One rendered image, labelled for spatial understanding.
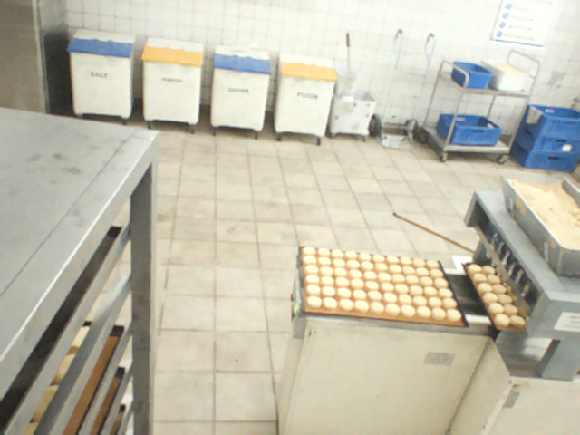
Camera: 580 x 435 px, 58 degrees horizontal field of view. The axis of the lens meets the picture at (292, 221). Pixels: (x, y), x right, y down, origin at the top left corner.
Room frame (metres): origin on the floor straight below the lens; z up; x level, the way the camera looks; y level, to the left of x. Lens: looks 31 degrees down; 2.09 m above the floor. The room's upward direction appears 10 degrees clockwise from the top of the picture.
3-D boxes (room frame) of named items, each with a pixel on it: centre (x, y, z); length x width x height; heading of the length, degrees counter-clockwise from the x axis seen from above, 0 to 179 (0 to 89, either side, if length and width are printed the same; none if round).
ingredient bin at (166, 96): (5.07, 1.39, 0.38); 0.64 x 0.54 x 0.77; 13
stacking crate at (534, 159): (5.74, -2.66, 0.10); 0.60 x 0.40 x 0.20; 100
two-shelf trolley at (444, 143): (5.61, -1.72, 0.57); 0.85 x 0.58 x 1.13; 109
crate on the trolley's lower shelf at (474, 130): (5.61, -1.72, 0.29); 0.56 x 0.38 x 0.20; 110
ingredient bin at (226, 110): (5.20, 0.75, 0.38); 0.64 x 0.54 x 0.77; 11
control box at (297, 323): (1.61, -0.08, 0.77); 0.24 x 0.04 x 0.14; 7
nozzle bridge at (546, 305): (1.71, -0.94, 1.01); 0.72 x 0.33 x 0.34; 7
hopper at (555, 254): (1.71, -0.94, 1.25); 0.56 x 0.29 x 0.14; 7
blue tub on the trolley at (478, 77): (5.53, -1.53, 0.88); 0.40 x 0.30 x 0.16; 15
